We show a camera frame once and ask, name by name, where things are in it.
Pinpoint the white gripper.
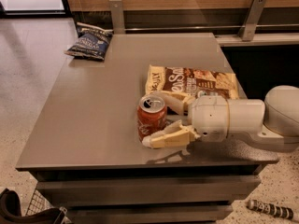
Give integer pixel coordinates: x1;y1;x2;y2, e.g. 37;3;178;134
142;91;229;148

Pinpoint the red coke can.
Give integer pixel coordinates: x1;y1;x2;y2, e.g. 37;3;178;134
137;94;167;141

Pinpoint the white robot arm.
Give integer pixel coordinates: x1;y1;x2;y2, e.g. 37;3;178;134
141;86;299;152

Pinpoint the brown sea salt chip bag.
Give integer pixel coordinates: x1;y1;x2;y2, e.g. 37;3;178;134
145;65;239;99

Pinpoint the blue chip bag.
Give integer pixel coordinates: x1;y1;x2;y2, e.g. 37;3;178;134
64;22;113;62

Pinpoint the grey drawer cabinet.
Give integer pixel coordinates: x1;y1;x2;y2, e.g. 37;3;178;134
17;34;278;224

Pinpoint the black white striped stick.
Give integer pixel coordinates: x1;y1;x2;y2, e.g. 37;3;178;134
247;200;299;222

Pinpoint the right metal bracket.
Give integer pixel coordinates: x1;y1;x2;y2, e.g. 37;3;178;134
238;0;267;42

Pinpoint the metal bracket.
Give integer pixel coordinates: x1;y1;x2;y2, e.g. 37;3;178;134
109;0;125;35
238;0;267;42

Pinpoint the left metal bracket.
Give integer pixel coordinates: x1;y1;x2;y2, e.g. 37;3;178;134
109;0;125;35

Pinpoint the wire mesh basket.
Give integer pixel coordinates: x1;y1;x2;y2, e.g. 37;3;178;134
25;189;68;224

